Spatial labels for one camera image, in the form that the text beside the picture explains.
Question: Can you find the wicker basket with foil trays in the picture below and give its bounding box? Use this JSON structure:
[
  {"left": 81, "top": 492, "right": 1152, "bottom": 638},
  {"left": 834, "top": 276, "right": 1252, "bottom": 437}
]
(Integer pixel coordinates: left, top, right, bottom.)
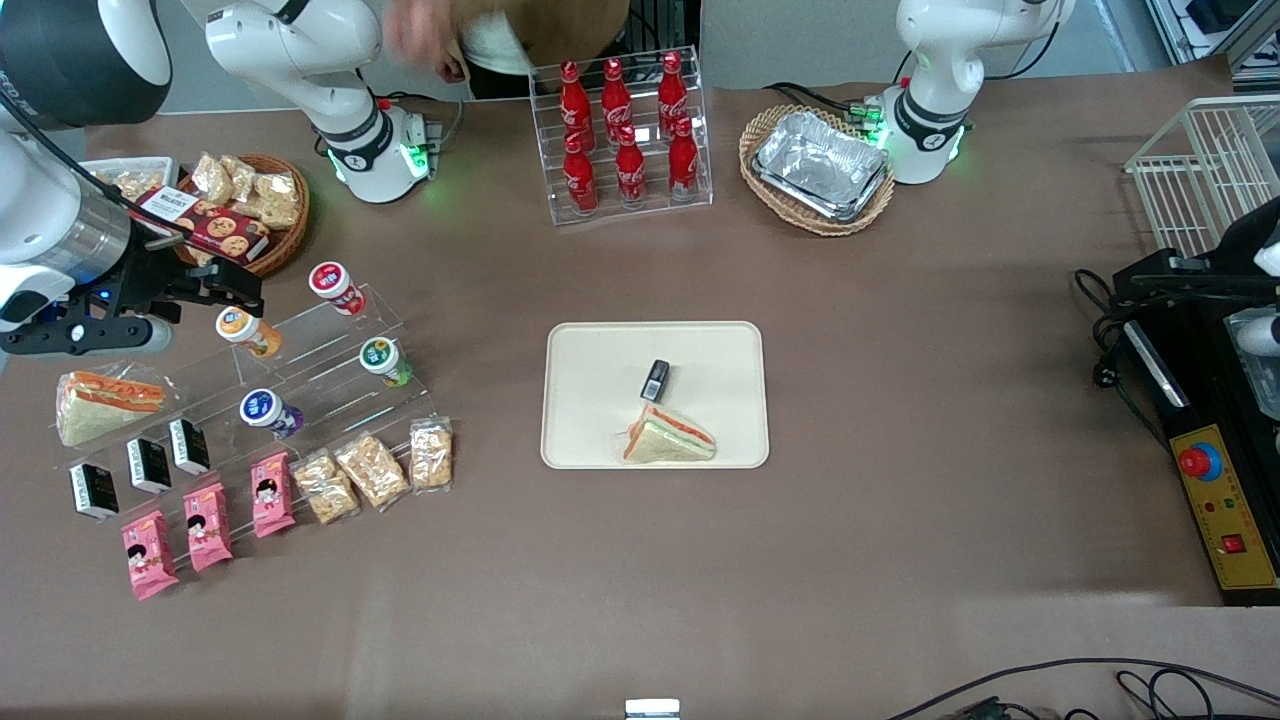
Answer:
[{"left": 739, "top": 104, "right": 897, "bottom": 238}]

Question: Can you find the white rectangular snack tray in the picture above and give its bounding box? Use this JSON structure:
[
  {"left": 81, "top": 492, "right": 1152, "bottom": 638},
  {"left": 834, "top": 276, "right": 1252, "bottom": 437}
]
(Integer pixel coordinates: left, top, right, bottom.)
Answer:
[{"left": 78, "top": 157, "right": 181, "bottom": 203}]

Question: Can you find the orange gum bottle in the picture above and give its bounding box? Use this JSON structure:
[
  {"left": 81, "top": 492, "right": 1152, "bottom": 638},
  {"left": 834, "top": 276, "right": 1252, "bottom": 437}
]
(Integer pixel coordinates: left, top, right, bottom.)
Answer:
[{"left": 215, "top": 305, "right": 284, "bottom": 360}]

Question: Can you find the long black floor cable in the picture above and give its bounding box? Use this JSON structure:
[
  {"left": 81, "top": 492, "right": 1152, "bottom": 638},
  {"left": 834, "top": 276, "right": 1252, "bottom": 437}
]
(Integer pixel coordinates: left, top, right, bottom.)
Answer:
[{"left": 885, "top": 657, "right": 1280, "bottom": 720}]

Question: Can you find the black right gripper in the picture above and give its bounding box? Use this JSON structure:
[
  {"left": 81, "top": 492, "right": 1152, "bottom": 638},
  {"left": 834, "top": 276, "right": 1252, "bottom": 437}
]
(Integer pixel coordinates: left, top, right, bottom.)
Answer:
[{"left": 70, "top": 232, "right": 266, "bottom": 326}]

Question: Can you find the green gum bottle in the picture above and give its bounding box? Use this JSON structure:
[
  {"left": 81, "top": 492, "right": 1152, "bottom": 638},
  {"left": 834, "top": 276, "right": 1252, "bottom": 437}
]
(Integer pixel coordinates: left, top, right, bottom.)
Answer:
[{"left": 359, "top": 337, "right": 414, "bottom": 389}]

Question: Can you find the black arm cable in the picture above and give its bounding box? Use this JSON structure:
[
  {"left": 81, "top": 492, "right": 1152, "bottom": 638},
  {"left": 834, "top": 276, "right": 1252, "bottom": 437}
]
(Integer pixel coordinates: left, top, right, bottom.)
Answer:
[{"left": 0, "top": 100, "right": 186, "bottom": 246}]

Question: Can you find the wicker basket with snacks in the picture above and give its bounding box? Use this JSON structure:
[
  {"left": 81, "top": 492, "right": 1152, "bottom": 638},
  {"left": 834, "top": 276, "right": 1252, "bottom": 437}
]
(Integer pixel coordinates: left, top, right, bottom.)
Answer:
[{"left": 155, "top": 153, "right": 310, "bottom": 281}]

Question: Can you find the wrapped triangle sandwich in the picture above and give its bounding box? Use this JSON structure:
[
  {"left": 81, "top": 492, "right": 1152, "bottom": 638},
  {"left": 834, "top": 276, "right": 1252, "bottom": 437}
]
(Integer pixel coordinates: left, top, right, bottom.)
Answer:
[
  {"left": 55, "top": 368, "right": 169, "bottom": 448},
  {"left": 615, "top": 403, "right": 718, "bottom": 466}
]

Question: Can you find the beige plastic tray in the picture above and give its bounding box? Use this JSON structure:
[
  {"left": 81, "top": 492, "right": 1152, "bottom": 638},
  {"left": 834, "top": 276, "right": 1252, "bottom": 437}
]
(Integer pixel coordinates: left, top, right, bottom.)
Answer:
[{"left": 540, "top": 320, "right": 771, "bottom": 471}]

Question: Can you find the white wire basket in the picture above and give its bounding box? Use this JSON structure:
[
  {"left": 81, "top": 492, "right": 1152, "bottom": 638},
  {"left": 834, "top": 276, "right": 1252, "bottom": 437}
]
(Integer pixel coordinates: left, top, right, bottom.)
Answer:
[{"left": 1124, "top": 95, "right": 1280, "bottom": 259}]

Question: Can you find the black sealing machine yellow panel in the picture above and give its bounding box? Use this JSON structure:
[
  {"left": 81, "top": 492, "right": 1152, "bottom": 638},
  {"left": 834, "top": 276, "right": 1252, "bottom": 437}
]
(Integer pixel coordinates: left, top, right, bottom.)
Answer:
[{"left": 1113, "top": 197, "right": 1280, "bottom": 607}]

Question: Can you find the clear acrylic step shelf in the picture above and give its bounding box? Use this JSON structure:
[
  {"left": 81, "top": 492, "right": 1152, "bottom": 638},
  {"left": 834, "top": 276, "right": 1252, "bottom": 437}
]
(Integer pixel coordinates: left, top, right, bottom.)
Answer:
[{"left": 48, "top": 283, "right": 438, "bottom": 561}]

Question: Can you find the dark red cookie box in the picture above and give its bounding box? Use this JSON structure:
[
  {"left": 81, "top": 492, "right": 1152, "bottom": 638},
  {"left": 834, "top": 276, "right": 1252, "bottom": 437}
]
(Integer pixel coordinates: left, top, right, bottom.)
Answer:
[{"left": 127, "top": 186, "right": 272, "bottom": 265}]

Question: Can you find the red cola bottle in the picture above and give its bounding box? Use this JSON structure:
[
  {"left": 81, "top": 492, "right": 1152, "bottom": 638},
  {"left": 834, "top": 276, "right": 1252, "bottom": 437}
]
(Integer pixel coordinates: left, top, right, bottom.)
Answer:
[
  {"left": 657, "top": 51, "right": 691, "bottom": 131},
  {"left": 558, "top": 60, "right": 594, "bottom": 141},
  {"left": 614, "top": 124, "right": 648, "bottom": 209},
  {"left": 667, "top": 117, "right": 701, "bottom": 202},
  {"left": 600, "top": 57, "right": 634, "bottom": 136},
  {"left": 562, "top": 133, "right": 600, "bottom": 217}
]

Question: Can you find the aluminium foil tray stack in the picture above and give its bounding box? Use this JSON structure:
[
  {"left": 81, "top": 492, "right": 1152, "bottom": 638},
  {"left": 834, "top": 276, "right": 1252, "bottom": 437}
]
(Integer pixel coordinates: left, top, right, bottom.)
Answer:
[{"left": 751, "top": 110, "right": 892, "bottom": 224}]

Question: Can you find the pink snack packet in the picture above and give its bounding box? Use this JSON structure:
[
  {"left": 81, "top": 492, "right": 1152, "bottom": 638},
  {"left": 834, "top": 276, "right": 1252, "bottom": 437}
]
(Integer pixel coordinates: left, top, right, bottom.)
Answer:
[
  {"left": 183, "top": 482, "right": 234, "bottom": 573},
  {"left": 250, "top": 451, "right": 297, "bottom": 539},
  {"left": 121, "top": 509, "right": 180, "bottom": 601}
]

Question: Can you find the person's hand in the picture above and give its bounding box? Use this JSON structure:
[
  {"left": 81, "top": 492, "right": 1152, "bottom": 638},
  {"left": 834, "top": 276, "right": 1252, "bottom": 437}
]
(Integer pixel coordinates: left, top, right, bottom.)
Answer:
[{"left": 385, "top": 0, "right": 471, "bottom": 83}]

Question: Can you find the black base cable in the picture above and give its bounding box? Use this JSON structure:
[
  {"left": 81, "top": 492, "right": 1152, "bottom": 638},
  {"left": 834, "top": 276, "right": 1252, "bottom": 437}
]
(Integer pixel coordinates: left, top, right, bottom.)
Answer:
[{"left": 763, "top": 80, "right": 881, "bottom": 126}]

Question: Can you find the black power cable with plug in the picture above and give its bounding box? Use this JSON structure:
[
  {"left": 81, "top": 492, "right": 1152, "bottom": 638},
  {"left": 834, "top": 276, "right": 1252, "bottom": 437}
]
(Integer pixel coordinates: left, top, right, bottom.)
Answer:
[{"left": 1073, "top": 268, "right": 1173, "bottom": 451}]

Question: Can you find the standing person torso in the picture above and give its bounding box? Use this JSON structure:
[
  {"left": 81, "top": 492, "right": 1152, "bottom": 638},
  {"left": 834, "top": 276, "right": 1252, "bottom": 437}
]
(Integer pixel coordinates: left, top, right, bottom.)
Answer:
[{"left": 455, "top": 0, "right": 633, "bottom": 81}]

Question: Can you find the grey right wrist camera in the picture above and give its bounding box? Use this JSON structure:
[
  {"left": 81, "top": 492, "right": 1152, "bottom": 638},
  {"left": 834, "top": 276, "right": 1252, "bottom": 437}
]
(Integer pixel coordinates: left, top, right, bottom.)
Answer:
[{"left": 0, "top": 312, "right": 177, "bottom": 358}]

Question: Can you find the looped black floor cable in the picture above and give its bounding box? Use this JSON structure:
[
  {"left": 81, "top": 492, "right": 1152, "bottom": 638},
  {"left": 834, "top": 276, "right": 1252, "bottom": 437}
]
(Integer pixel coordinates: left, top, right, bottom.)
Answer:
[{"left": 1115, "top": 668, "right": 1216, "bottom": 720}]

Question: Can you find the clear acrylic bottle rack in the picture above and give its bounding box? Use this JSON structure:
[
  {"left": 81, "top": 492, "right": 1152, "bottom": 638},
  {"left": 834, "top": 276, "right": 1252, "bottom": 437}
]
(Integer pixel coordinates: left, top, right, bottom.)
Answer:
[{"left": 527, "top": 44, "right": 714, "bottom": 227}]

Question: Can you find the aluminium frame rack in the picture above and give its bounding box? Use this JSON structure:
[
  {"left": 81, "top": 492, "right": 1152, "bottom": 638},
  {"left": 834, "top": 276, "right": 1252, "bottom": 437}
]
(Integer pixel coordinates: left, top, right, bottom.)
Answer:
[{"left": 1145, "top": 0, "right": 1280, "bottom": 86}]

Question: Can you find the red gum bottle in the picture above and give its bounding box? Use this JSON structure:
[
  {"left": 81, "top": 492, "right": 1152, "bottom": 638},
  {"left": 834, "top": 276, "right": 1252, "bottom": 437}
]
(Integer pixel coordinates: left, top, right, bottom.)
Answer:
[{"left": 308, "top": 261, "right": 367, "bottom": 317}]

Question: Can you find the blue gum bottle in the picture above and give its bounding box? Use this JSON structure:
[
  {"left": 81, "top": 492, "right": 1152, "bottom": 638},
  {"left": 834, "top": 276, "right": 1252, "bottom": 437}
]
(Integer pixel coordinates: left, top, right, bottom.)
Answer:
[{"left": 238, "top": 388, "right": 304, "bottom": 439}]

